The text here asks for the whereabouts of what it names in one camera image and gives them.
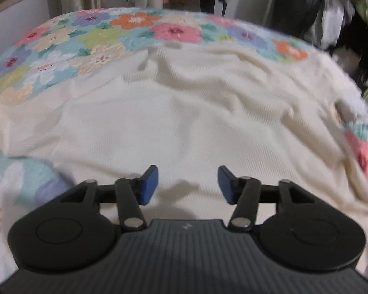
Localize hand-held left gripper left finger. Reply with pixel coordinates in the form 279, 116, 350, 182
61, 165, 159, 232

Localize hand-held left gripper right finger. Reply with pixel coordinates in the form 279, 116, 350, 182
218, 165, 317, 232

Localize off-white knit garment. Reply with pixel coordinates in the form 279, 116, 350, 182
0, 41, 368, 224

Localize row of hanging clothes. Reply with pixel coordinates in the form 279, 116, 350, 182
126, 0, 368, 98

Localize floral quilted bedspread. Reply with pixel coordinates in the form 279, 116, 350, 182
0, 8, 368, 286

